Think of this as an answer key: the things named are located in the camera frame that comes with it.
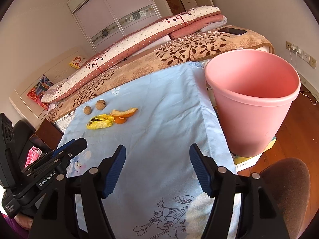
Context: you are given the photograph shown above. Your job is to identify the brown wooden nightstand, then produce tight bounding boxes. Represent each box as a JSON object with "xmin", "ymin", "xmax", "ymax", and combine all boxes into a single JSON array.
[{"xmin": 31, "ymin": 118, "xmax": 66, "ymax": 152}]

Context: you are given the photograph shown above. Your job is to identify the beige leaf-patterned blanket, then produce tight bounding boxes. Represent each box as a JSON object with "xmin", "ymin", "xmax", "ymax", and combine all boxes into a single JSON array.
[{"xmin": 46, "ymin": 27, "xmax": 273, "ymax": 123}]

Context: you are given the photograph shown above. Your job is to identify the pink patterned cloth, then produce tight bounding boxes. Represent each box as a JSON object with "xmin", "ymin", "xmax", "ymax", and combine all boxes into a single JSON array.
[{"xmin": 24, "ymin": 147, "xmax": 42, "ymax": 168}]

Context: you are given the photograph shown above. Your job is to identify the white folded cloth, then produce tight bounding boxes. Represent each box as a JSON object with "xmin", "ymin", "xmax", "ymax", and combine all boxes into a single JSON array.
[{"xmin": 201, "ymin": 15, "xmax": 228, "ymax": 33}]

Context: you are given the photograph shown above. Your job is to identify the pink folded blanket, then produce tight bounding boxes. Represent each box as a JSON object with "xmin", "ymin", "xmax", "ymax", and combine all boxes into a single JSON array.
[{"xmin": 171, "ymin": 14, "xmax": 223, "ymax": 40}]

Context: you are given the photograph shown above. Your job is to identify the polka dot floral quilt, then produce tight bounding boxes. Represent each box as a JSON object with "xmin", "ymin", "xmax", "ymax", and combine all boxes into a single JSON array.
[{"xmin": 40, "ymin": 6, "xmax": 221, "ymax": 103}]

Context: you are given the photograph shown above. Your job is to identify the white sliding-door wardrobe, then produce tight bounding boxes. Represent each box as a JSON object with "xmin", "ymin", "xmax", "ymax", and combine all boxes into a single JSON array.
[{"xmin": 67, "ymin": 0, "xmax": 165, "ymax": 53}]

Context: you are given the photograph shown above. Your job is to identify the white bed frame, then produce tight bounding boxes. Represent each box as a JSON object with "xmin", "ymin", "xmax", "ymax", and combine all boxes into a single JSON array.
[{"xmin": 259, "ymin": 43, "xmax": 275, "ymax": 54}]

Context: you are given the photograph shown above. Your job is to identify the yellow foil wrapper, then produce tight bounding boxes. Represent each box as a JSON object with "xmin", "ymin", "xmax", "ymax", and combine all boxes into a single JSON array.
[{"xmin": 86, "ymin": 114, "xmax": 114, "ymax": 130}]

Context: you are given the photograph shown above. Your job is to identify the black smartphone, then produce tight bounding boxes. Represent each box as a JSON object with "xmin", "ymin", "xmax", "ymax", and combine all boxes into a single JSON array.
[{"xmin": 218, "ymin": 27, "xmax": 247, "ymax": 36}]

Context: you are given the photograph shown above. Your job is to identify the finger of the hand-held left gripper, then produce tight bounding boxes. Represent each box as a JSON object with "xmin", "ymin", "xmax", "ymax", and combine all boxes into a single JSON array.
[
  {"xmin": 51, "ymin": 140, "xmax": 76, "ymax": 156},
  {"xmin": 51, "ymin": 137, "xmax": 88, "ymax": 172}
]

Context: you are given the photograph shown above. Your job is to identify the pink plastic bucket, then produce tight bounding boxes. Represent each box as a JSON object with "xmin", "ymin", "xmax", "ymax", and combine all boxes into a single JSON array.
[{"xmin": 204, "ymin": 50, "xmax": 301, "ymax": 158}]

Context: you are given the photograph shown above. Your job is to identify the light blue floral cloth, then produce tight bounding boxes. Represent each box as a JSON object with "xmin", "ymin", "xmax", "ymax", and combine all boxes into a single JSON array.
[{"xmin": 57, "ymin": 61, "xmax": 240, "ymax": 239}]

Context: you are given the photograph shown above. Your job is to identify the white charging cable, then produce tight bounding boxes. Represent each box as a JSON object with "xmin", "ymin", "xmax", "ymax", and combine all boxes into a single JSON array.
[{"xmin": 290, "ymin": 50, "xmax": 319, "ymax": 105}]

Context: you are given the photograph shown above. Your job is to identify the person's left forearm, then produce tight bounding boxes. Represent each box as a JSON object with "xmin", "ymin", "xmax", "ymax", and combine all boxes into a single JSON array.
[{"xmin": 0, "ymin": 213, "xmax": 29, "ymax": 239}]

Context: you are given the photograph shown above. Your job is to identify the orange peel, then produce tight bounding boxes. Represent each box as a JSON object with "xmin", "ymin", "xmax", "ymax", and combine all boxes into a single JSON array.
[{"xmin": 110, "ymin": 108, "xmax": 139, "ymax": 125}]

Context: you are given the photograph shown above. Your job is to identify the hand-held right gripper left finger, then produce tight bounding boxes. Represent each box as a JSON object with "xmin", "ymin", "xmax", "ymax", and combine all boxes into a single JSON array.
[{"xmin": 29, "ymin": 144, "xmax": 127, "ymax": 239}]

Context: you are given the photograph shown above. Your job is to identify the brown upholstered stool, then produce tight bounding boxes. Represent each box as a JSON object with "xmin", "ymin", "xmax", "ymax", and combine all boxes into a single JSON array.
[{"xmin": 259, "ymin": 157, "xmax": 311, "ymax": 239}]

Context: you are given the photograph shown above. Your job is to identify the colourful printed pillow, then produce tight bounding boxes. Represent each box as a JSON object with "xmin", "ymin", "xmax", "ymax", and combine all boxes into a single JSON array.
[{"xmin": 27, "ymin": 74, "xmax": 54, "ymax": 111}]

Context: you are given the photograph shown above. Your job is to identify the yellow floral pillow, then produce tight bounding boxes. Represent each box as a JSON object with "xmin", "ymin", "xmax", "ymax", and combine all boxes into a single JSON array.
[{"xmin": 69, "ymin": 55, "xmax": 88, "ymax": 69}]

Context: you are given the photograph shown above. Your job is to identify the white bed headboard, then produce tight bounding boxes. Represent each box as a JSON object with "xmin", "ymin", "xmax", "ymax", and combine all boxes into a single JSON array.
[{"xmin": 9, "ymin": 46, "xmax": 88, "ymax": 127}]

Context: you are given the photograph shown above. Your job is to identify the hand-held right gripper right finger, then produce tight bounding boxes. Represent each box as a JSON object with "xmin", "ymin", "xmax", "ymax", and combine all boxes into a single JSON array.
[{"xmin": 189, "ymin": 143, "xmax": 291, "ymax": 239}]

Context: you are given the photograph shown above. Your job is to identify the person's left hand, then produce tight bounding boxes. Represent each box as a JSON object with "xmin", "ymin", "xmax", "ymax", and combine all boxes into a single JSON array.
[{"xmin": 14, "ymin": 214, "xmax": 34, "ymax": 229}]

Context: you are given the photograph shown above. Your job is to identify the black chair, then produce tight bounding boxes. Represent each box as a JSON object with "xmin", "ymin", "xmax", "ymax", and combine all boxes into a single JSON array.
[{"xmin": 12, "ymin": 121, "xmax": 38, "ymax": 152}]

